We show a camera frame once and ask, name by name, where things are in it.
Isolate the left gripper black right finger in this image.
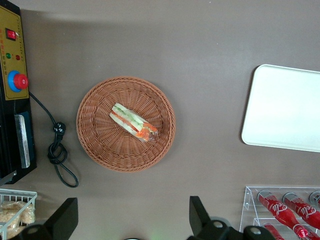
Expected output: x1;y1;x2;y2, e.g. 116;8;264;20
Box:
187;195;241;240

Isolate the cream rectangular plastic tray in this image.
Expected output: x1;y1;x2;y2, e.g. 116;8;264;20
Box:
241;63;320;153

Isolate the wrapped rice cracker pack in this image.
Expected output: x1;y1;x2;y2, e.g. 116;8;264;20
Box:
0;200;23;240
20;203;36;225

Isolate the black power cable with plug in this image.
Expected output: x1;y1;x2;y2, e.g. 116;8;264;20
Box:
29;91;80;188

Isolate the black sealing machine yellow panel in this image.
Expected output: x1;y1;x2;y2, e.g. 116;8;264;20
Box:
0;0;38;186

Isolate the clear acrylic bottle rack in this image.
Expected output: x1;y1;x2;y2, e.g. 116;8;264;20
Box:
239;185;320;240

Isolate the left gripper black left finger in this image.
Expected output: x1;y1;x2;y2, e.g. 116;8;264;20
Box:
22;197;79;240

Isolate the round brown wicker basket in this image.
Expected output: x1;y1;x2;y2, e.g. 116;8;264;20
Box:
75;76;177;173

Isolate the triangle sandwich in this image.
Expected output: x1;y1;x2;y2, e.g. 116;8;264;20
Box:
109;102;159;144

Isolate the red cola bottle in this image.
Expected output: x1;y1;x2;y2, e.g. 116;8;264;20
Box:
309;191;320;209
282;191;320;231
262;223;285;240
257;189;310;238

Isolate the white wire basket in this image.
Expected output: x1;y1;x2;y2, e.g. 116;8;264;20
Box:
0;188;38;240

